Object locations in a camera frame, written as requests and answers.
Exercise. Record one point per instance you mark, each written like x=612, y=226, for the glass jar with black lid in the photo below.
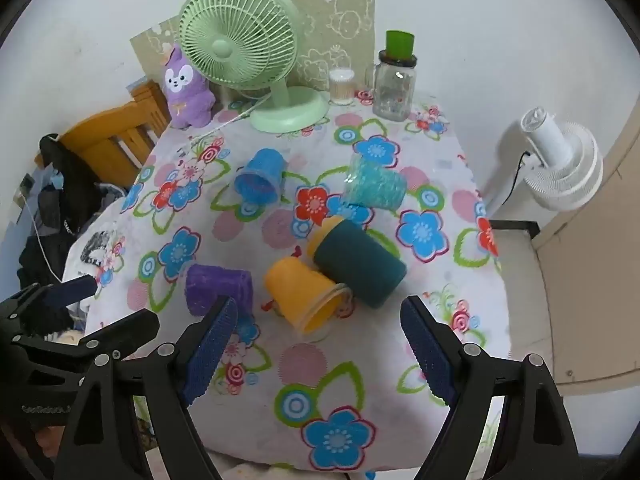
x=395, y=95

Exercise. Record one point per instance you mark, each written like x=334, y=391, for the purple plush toy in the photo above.
x=185, y=90

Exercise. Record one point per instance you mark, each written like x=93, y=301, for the blue cup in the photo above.
x=265, y=165

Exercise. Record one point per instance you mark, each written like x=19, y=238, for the dark green cup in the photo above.
x=360, y=260

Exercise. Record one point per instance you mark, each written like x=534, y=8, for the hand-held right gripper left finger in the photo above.
x=210, y=355

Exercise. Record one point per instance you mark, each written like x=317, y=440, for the orange wooden chair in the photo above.
x=100, y=135

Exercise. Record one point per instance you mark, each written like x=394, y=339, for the small green cup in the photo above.
x=399, y=42

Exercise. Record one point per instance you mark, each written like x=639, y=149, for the purple cup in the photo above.
x=215, y=285

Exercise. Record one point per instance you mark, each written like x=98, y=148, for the yellow cup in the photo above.
x=295, y=285

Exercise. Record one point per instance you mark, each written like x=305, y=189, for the black white patterned cloth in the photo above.
x=95, y=250

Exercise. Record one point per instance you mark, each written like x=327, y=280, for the green desk fan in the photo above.
x=290, y=112

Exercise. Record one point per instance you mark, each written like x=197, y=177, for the clear teal cup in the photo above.
x=375, y=185

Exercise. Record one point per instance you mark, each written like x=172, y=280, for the pile of dark clothes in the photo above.
x=70, y=195

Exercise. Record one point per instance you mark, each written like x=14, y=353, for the white standing fan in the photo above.
x=565, y=160

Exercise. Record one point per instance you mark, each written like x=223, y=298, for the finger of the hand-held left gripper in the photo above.
x=125, y=325
x=70, y=290

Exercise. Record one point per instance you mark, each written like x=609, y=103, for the beige wooden panel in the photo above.
x=590, y=285

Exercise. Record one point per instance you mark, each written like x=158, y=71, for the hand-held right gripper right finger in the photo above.
x=425, y=355

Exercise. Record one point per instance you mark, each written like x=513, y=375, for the clear cotton swab container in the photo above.
x=341, y=87

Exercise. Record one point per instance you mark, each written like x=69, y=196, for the floral printed tablecloth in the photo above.
x=280, y=370

